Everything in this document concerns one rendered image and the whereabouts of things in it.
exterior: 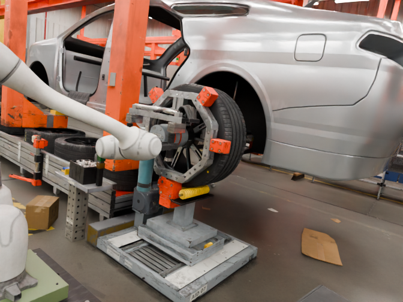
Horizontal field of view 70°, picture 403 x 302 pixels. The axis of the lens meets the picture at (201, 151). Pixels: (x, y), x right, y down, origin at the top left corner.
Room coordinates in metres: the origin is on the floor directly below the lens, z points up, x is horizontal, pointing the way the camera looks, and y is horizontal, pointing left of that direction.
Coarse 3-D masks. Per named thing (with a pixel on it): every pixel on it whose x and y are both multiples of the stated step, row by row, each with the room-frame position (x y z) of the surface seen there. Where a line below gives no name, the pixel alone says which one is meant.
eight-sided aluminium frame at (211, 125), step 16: (160, 96) 1.83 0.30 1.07; (176, 96) 1.75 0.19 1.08; (192, 96) 1.67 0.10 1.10; (208, 112) 1.65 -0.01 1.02; (208, 128) 1.59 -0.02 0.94; (208, 144) 1.58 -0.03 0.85; (160, 160) 1.86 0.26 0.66; (208, 160) 1.59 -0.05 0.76; (176, 176) 1.70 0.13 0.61; (192, 176) 1.65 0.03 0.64
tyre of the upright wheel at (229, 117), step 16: (224, 96) 1.80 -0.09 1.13; (160, 112) 1.94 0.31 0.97; (224, 112) 1.65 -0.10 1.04; (240, 112) 1.81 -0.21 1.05; (224, 128) 1.63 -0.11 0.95; (240, 128) 1.74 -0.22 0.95; (240, 144) 1.73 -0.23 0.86; (224, 160) 1.63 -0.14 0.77; (208, 176) 1.66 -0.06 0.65; (224, 176) 1.79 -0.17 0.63
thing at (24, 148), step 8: (0, 136) 3.43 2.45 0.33; (8, 136) 3.23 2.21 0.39; (8, 144) 3.21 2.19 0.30; (16, 144) 3.10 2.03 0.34; (24, 144) 2.97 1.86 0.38; (24, 152) 2.96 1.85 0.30; (32, 152) 2.86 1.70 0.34; (48, 152) 2.73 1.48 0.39; (48, 160) 2.63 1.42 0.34; (56, 160) 2.55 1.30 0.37; (64, 160) 2.53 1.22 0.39; (56, 168) 2.54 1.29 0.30; (112, 184) 2.05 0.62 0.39; (104, 192) 2.10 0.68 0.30; (112, 192) 2.04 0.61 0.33
